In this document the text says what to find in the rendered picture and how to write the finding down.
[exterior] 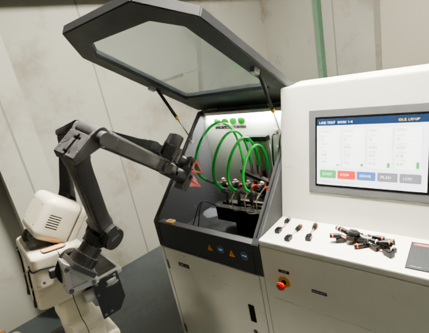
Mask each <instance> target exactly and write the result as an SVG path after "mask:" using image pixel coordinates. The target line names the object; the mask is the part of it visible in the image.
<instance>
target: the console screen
mask: <svg viewBox="0 0 429 333"><path fill-rule="evenodd" d="M309 191H310V192H320V193H326V194H339V195H346V196H359V197H366V198H379V199H386V200H398V201H405V202H418V203H425V204H429V102H423V103H412V104H394V105H385V106H366V107H356V108H337V109H328V110H310V111H309Z"/></svg>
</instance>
